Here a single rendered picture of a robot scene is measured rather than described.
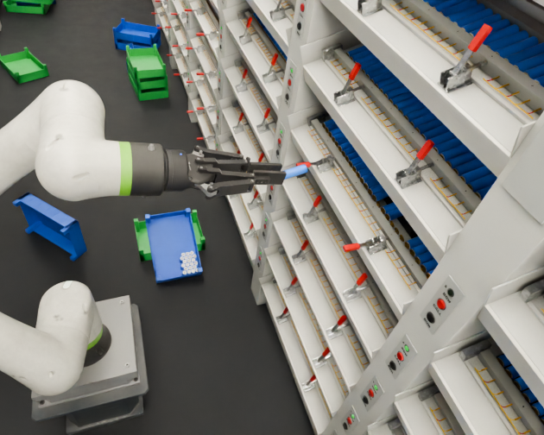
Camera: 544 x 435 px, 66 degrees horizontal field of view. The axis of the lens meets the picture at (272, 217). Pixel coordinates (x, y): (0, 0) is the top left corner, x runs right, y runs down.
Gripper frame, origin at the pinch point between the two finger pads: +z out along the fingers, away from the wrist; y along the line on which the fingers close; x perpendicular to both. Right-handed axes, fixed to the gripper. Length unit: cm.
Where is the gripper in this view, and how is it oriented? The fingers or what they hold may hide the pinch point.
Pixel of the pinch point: (266, 173)
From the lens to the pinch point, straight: 83.7
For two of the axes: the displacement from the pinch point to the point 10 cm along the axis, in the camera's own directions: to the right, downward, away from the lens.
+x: 3.0, -7.0, -6.5
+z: 9.0, -0.2, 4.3
